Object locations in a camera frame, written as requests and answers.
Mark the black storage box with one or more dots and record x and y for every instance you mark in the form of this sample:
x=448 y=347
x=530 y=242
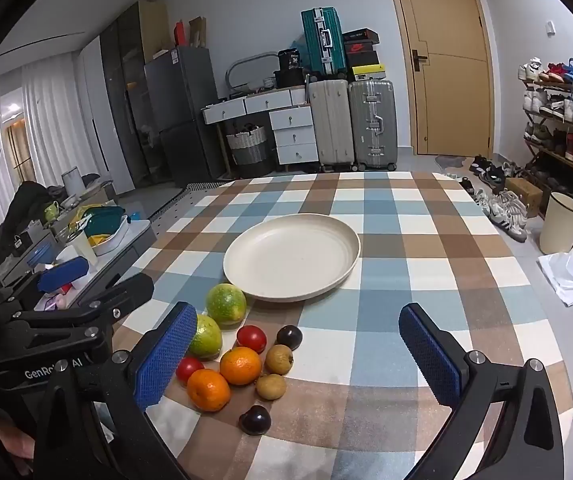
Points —
x=290 y=79

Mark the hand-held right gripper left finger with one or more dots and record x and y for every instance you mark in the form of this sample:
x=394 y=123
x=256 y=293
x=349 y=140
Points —
x=166 y=355

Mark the white drawer desk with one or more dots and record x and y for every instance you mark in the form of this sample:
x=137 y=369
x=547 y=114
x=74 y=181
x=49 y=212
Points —
x=294 y=135

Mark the silver suitcase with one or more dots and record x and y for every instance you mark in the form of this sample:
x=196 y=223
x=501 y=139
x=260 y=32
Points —
x=374 y=125

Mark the red and black shoe box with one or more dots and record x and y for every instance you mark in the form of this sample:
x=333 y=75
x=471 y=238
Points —
x=361 y=54

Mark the person's left hand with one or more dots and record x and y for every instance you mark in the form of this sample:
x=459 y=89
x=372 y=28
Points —
x=11 y=437

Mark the yellow and black shoe box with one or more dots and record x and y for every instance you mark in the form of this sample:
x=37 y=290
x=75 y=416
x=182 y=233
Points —
x=368 y=72

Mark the dark purple plum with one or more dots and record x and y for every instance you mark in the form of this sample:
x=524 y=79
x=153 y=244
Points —
x=289 y=336
x=255 y=420

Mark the rows of stored sneakers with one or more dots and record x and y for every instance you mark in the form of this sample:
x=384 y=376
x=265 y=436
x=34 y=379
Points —
x=561 y=105

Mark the small cardboard carton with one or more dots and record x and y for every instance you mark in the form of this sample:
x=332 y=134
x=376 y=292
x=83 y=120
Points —
x=524 y=195

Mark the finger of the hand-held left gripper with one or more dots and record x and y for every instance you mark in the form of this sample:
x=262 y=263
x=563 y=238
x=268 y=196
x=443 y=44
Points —
x=61 y=274
x=121 y=295

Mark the black bag white label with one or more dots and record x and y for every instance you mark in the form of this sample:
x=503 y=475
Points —
x=290 y=60

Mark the white kettle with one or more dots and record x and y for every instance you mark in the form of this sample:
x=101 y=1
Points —
x=72 y=182

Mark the orange tangerine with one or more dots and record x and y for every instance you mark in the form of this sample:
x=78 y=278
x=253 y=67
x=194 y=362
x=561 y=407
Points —
x=240 y=365
x=208 y=389

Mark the woven laundry basket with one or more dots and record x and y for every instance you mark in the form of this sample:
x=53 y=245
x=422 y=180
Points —
x=247 y=152

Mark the small brown round fruit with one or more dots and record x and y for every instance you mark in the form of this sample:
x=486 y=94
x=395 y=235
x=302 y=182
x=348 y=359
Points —
x=279 y=358
x=270 y=386

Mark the scattered pile of shoes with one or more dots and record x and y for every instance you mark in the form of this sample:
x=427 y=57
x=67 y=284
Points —
x=504 y=205

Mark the white curtains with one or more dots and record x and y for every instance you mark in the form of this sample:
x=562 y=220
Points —
x=41 y=110

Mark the yellow bag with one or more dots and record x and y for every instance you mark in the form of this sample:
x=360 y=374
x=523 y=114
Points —
x=84 y=212

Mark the dark glass cabinet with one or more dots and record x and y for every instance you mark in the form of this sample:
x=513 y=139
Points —
x=121 y=85

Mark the teal food containers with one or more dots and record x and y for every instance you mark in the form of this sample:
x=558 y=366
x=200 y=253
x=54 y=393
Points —
x=106 y=217

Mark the mottled green citrus fruit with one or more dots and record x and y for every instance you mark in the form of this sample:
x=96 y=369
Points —
x=224 y=305

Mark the white plastic bag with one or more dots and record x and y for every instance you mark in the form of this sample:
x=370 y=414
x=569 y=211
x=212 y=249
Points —
x=569 y=275

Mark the oval mirror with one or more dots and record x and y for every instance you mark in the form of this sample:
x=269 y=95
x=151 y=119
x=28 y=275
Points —
x=251 y=72

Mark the teal suitcase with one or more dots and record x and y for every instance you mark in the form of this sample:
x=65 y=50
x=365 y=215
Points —
x=319 y=40

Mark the grey refrigerator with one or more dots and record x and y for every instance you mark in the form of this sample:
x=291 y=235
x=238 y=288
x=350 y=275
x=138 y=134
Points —
x=181 y=110

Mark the white plastic basin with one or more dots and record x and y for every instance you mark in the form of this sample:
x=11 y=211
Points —
x=114 y=245

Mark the cream cup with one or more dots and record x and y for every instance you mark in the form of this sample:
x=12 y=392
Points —
x=82 y=250

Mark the white trash bin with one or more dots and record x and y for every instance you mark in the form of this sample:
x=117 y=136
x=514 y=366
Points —
x=561 y=225

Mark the grey door mat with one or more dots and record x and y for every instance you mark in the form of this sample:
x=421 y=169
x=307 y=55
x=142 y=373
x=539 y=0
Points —
x=450 y=161

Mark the green mug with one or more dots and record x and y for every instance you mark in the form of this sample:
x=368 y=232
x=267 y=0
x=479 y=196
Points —
x=52 y=211

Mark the yellow-green guava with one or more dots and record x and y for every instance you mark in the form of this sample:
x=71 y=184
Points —
x=207 y=337

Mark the grey side cabinet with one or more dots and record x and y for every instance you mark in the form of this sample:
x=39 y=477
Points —
x=126 y=250

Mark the black jacket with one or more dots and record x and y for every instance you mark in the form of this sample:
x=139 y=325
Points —
x=24 y=205

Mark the red tomato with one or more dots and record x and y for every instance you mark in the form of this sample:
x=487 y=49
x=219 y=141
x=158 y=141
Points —
x=251 y=338
x=190 y=370

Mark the cream round plate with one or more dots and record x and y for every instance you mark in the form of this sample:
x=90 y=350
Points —
x=291 y=255

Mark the brown cardboard box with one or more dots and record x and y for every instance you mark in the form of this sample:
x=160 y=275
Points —
x=198 y=32

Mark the small red item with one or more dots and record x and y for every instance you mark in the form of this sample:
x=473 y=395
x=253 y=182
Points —
x=66 y=288

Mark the beige suitcase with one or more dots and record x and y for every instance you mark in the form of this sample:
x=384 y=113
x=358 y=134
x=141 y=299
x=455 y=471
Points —
x=331 y=125

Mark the wooden door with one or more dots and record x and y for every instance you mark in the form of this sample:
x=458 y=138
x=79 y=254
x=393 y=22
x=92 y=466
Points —
x=446 y=85

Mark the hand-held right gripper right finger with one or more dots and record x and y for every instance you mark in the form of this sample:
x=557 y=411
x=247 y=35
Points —
x=431 y=360

